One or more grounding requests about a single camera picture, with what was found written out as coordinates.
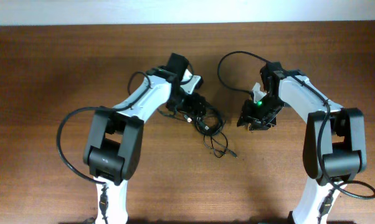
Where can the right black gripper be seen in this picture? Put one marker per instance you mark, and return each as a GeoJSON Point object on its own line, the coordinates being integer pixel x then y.
{"type": "Point", "coordinates": [248, 116]}

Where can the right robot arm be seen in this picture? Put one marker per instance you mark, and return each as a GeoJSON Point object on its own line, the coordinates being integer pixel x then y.
{"type": "Point", "coordinates": [334, 149]}

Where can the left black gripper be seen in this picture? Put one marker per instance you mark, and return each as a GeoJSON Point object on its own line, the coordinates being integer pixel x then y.
{"type": "Point", "coordinates": [196, 101]}

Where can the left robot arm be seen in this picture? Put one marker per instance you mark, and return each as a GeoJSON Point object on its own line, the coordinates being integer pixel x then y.
{"type": "Point", "coordinates": [113, 149]}

